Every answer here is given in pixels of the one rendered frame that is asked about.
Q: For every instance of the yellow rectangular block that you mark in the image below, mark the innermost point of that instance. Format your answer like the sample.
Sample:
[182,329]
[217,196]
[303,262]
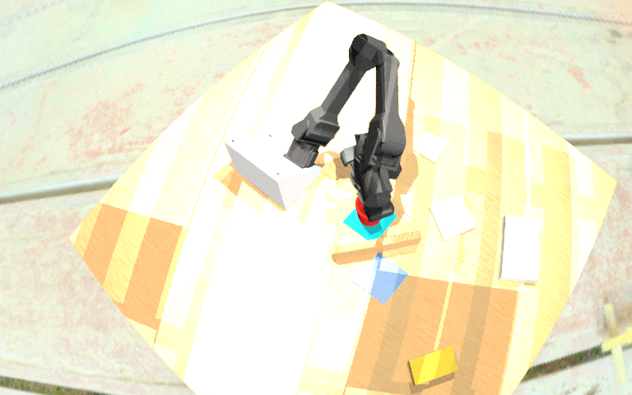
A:
[432,365]

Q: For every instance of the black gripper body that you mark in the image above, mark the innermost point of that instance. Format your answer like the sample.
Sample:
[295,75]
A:
[372,213]

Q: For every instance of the red cup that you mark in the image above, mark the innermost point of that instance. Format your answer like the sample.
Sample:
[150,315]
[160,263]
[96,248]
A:
[361,214]

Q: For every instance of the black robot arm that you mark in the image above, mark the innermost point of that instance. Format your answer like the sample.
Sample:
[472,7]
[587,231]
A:
[377,154]

